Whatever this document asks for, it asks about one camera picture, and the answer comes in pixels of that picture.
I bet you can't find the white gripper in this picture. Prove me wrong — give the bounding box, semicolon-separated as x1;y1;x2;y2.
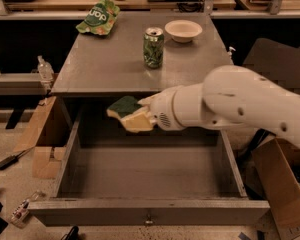
121;86;184;133

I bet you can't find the green and yellow sponge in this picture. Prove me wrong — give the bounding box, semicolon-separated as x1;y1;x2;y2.
106;96;141;120

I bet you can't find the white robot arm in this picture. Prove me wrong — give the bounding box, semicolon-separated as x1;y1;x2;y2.
123;66;300;149

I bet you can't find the grey cabinet with top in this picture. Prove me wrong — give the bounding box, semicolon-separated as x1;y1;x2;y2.
50;11;247;128

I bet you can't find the open grey top drawer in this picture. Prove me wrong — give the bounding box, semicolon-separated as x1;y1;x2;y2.
30;99;270;226

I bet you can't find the green soda can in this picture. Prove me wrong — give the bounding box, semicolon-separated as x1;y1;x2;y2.
143;27;164;69

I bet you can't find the white bowl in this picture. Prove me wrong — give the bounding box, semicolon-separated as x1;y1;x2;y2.
165;20;203;43

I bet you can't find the white pump bottle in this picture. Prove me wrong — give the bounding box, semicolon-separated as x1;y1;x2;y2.
227;46;236;59

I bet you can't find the green chip bag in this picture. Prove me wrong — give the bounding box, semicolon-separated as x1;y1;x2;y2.
76;0;120;36

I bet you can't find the clear plastic bottle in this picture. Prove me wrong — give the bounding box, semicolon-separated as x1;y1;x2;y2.
37;55;54;81

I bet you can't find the cardboard pieces left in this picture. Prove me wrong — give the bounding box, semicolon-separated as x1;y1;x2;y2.
14;96;71;179

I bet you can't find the black power adapter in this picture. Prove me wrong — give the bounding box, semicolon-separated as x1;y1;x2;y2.
0;155;18;170

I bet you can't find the cardboard box right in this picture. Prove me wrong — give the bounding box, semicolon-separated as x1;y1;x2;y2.
252;138;300;240

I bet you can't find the small bottle on floor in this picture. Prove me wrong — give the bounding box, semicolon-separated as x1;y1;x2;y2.
9;190;45;228

